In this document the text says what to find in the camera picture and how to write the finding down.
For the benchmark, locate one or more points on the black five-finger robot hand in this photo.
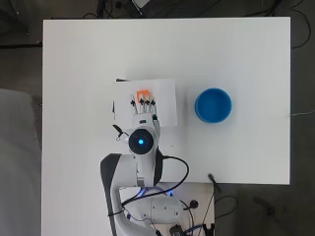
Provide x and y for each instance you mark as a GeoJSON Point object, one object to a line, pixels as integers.
{"type": "Point", "coordinates": [144, 118]}

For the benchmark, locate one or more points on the orange cube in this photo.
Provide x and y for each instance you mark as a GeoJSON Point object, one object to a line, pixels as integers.
{"type": "Point", "coordinates": [143, 93]}

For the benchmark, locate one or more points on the white seven-joint robot arm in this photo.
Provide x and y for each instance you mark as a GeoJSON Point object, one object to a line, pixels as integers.
{"type": "Point", "coordinates": [114, 170]}

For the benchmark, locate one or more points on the white cover book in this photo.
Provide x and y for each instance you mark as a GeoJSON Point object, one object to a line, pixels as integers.
{"type": "Point", "coordinates": [167, 98]}

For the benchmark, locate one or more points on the blue round tub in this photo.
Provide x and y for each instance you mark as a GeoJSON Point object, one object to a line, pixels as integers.
{"type": "Point", "coordinates": [213, 105]}

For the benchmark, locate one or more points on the black round plug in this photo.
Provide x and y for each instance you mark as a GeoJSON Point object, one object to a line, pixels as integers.
{"type": "Point", "coordinates": [193, 204]}

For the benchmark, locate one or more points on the black camera stand pole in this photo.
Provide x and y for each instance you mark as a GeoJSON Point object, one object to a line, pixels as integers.
{"type": "Point", "coordinates": [213, 180]}

